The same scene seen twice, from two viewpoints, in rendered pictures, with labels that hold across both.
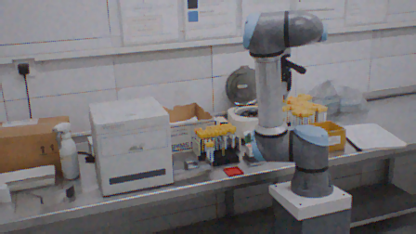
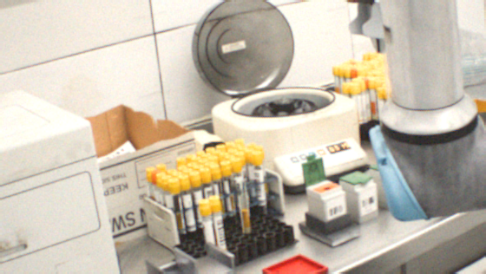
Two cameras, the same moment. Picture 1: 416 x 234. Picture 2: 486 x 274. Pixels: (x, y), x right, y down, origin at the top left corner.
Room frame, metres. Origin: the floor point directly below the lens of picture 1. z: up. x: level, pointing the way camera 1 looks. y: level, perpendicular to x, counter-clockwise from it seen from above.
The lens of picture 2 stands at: (0.64, 0.17, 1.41)
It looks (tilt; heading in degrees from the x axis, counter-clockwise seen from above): 19 degrees down; 347
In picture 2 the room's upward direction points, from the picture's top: 7 degrees counter-clockwise
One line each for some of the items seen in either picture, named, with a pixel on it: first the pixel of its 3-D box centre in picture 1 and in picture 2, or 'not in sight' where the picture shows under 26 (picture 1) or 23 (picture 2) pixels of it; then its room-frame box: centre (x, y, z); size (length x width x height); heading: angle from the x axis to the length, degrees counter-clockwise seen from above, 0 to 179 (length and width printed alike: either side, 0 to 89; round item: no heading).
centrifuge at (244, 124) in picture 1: (253, 123); (291, 133); (2.08, -0.25, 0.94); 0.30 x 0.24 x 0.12; 10
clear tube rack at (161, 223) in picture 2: (216, 145); (214, 205); (1.87, -0.04, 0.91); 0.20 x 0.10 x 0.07; 109
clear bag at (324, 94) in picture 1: (321, 96); not in sight; (2.42, -0.68, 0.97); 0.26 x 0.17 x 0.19; 123
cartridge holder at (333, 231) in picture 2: (252, 157); (328, 223); (1.75, -0.20, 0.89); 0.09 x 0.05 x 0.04; 17
